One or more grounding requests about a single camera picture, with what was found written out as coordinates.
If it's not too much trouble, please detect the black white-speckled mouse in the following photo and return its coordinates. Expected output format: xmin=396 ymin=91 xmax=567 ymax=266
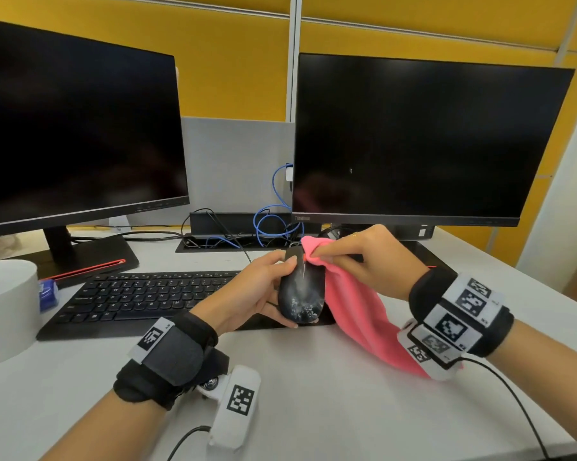
xmin=277 ymin=245 xmax=327 ymax=325

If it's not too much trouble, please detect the black camera cable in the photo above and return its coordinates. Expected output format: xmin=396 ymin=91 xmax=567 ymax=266
xmin=166 ymin=425 xmax=212 ymax=461
xmin=461 ymin=357 xmax=551 ymax=461

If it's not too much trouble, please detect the black computer monitor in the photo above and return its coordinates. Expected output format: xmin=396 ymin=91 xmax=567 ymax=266
xmin=0 ymin=17 xmax=191 ymax=289
xmin=292 ymin=53 xmax=576 ymax=272

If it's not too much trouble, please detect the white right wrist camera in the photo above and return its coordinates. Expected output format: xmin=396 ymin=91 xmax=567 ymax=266
xmin=397 ymin=319 xmax=465 ymax=382

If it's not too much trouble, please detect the black left camera cable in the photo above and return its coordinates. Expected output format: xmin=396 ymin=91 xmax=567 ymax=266
xmin=166 ymin=425 xmax=212 ymax=461

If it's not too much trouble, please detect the pink cloth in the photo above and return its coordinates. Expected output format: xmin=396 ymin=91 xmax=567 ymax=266
xmin=300 ymin=236 xmax=465 ymax=380

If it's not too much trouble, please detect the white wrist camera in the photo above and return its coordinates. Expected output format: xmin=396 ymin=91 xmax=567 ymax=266
xmin=197 ymin=364 xmax=262 ymax=451
xmin=397 ymin=319 xmax=465 ymax=382

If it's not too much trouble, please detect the person's right hand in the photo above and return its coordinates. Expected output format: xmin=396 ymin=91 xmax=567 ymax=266
xmin=310 ymin=224 xmax=431 ymax=303

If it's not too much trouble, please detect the blue network cable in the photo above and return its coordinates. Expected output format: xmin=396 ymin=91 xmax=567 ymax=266
xmin=253 ymin=163 xmax=305 ymax=249

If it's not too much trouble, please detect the person's left forearm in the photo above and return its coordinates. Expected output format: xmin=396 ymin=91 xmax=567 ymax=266
xmin=38 ymin=388 xmax=169 ymax=461

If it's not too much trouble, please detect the brown cardboard box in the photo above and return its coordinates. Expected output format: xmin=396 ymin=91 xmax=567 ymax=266
xmin=0 ymin=230 xmax=49 ymax=263

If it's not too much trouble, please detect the white round container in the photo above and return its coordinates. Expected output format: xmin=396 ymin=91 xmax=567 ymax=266
xmin=0 ymin=259 xmax=42 ymax=370

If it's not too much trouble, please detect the grey partition panel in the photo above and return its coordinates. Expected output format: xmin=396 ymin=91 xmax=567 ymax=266
xmin=180 ymin=116 xmax=297 ymax=227

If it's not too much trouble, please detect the person's left hand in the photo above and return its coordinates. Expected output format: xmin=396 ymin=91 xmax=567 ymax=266
xmin=191 ymin=249 xmax=301 ymax=337

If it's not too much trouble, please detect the black monitor cable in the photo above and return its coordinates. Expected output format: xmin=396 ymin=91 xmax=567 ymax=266
xmin=69 ymin=230 xmax=183 ymax=243

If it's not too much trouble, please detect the black right wrist strap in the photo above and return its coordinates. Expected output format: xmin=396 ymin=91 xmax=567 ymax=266
xmin=397 ymin=266 xmax=515 ymax=370

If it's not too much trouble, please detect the black keyboard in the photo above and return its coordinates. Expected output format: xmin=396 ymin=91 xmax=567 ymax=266
xmin=36 ymin=270 xmax=337 ymax=341

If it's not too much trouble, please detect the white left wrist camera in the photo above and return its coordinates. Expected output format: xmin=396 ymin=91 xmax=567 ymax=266
xmin=197 ymin=364 xmax=262 ymax=451

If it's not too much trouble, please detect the small blue object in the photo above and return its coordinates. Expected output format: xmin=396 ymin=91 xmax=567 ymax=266
xmin=38 ymin=279 xmax=60 ymax=312

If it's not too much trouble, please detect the black right camera cable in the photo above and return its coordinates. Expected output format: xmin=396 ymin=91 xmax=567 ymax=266
xmin=461 ymin=357 xmax=551 ymax=461

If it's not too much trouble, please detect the black keyboard cable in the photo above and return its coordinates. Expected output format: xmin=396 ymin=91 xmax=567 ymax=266
xmin=182 ymin=207 xmax=252 ymax=263

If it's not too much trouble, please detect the white cabinet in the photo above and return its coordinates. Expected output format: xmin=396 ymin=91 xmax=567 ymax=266
xmin=516 ymin=90 xmax=577 ymax=293

